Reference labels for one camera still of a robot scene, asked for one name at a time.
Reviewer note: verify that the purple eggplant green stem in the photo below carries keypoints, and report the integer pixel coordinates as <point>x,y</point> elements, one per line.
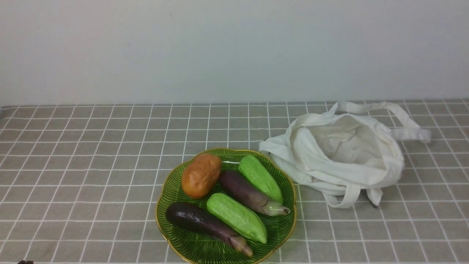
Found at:
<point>240,189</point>

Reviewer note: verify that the white cloth tote bag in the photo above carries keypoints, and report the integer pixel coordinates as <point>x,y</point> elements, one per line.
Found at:
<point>348,150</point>

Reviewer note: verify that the green bitter gourd right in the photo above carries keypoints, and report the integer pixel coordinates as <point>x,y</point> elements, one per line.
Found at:
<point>259,176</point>

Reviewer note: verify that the green bitter gourd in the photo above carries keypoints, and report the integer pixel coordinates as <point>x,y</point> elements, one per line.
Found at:
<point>259,176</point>
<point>237,216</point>

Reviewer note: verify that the brown potato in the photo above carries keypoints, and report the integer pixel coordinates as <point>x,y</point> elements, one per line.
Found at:
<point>200,176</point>

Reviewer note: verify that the green bitter gourd front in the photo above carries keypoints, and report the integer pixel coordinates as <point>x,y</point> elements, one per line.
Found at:
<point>237,216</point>

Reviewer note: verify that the dark purple eggplant front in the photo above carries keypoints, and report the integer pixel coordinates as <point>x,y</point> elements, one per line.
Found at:
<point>190,217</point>

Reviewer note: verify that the green glass plate gold rim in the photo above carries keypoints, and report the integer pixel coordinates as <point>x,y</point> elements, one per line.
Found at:
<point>200,249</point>

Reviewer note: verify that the grey checkered tablecloth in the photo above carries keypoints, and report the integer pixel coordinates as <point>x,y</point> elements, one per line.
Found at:
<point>79,184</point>

